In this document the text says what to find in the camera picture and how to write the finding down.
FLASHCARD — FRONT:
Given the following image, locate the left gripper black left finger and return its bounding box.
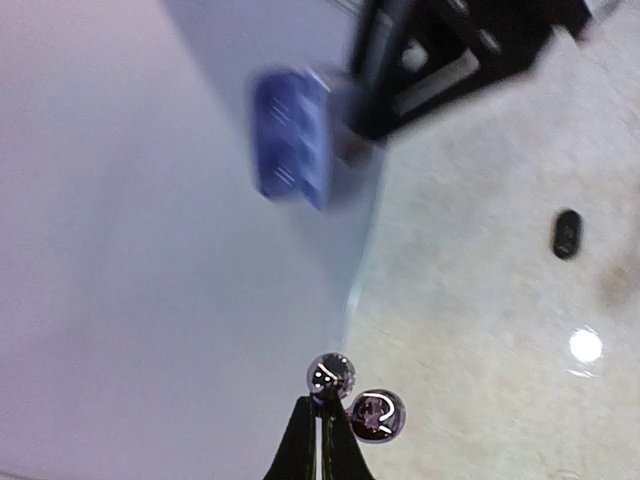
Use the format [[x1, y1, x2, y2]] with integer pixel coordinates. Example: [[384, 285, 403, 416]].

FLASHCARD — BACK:
[[267, 396, 317, 480]]

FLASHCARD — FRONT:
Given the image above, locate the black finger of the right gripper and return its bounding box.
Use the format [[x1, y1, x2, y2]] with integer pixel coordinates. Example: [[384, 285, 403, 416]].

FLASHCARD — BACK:
[[389, 1, 594, 125], [348, 1, 430, 140]]

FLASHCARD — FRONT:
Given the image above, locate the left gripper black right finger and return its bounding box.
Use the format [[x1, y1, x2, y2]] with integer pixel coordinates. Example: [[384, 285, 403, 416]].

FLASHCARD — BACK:
[[321, 400, 373, 480]]

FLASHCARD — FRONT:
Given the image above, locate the purple silver earbud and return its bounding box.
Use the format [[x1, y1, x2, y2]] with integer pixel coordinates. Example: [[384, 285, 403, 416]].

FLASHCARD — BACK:
[[306, 352, 406, 444]]

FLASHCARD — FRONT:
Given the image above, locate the blue-grey oval charging case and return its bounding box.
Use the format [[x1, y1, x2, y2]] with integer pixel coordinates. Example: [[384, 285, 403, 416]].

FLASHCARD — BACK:
[[247, 62, 374, 214]]

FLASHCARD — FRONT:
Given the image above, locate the black earbud charging case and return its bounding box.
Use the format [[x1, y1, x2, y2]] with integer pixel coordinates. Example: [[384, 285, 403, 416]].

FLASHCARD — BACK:
[[551, 209, 583, 261]]

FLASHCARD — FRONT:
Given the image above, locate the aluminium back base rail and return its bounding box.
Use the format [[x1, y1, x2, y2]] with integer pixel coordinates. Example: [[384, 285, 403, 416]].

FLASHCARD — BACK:
[[335, 145, 387, 349]]

